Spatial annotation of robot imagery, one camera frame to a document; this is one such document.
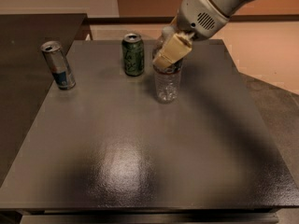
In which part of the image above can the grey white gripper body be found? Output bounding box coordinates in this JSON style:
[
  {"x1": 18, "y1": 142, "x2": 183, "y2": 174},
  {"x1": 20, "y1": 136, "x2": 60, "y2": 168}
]
[{"x1": 176, "y1": 0, "x2": 229, "y2": 40}]

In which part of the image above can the clear plastic water bottle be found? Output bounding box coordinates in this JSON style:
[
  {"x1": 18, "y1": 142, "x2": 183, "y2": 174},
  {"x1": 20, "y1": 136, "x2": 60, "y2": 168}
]
[{"x1": 152, "y1": 35, "x2": 183, "y2": 104}]

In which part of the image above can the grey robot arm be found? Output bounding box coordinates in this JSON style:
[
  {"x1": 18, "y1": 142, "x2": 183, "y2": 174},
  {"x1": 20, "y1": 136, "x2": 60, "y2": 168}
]
[{"x1": 152, "y1": 0, "x2": 253, "y2": 68}]

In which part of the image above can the green soda can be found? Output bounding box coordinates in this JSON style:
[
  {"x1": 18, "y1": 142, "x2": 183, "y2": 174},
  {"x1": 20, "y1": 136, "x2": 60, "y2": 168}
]
[{"x1": 121, "y1": 33, "x2": 144, "y2": 77}]

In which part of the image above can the silver blue energy drink can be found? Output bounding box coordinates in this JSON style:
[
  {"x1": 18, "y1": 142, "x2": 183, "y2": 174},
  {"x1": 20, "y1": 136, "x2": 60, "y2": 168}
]
[{"x1": 40, "y1": 41, "x2": 76, "y2": 90}]

